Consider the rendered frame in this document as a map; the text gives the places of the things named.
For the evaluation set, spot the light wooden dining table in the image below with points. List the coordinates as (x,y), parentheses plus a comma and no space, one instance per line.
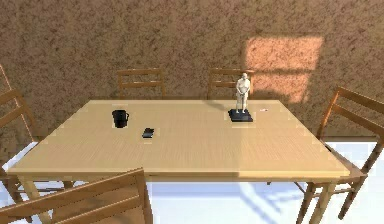
(200,146)

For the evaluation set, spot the brown wooden slatted chair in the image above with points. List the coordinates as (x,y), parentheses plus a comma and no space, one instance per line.
(353,110)
(222,84)
(15,110)
(140,84)
(100,200)

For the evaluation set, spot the small black phone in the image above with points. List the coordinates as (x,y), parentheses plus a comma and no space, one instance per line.
(148,132)

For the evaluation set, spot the white statue on black base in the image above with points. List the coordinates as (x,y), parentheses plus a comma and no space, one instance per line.
(242,96)

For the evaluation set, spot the black mug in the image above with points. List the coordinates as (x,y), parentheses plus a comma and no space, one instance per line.
(119,119)

